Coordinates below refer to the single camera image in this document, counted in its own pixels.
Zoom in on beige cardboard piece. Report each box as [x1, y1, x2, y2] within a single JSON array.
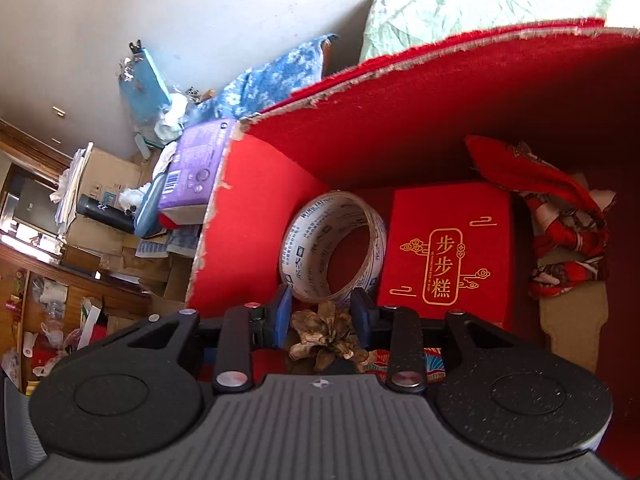
[[537, 172, 617, 374]]

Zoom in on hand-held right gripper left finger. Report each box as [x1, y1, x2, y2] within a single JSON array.
[[127, 287, 293, 395]]

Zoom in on red patterned cloth bag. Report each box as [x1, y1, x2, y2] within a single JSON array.
[[464, 134, 617, 301]]

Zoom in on black bottle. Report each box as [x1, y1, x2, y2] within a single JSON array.
[[75, 194, 136, 234]]

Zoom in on brown pine cone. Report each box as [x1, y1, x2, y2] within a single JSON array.
[[288, 301, 371, 374]]

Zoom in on red cardboard box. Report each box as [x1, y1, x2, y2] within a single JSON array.
[[185, 17, 640, 480]]

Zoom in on red gift box gold print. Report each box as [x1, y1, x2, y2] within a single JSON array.
[[375, 183, 516, 329]]

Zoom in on purple packet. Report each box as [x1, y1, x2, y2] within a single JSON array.
[[159, 117, 239, 211]]

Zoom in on light blue box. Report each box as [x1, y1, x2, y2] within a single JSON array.
[[118, 46, 172, 127]]

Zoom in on printed tape roll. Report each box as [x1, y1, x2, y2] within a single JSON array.
[[278, 190, 389, 306]]

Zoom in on blue patterned cloth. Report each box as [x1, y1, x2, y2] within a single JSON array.
[[199, 33, 339, 122]]

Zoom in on red patterned packet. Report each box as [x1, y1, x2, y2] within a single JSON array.
[[362, 346, 447, 378]]

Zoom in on brown cardboard box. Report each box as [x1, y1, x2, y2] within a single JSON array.
[[64, 146, 147, 262]]

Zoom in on wooden cabinet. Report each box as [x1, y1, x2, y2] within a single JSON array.
[[0, 239, 152, 397]]

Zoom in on pale green printed bed sheet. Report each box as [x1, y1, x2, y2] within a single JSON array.
[[359, 0, 640, 64]]

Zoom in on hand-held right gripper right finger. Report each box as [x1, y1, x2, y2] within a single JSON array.
[[351, 289, 542, 394]]

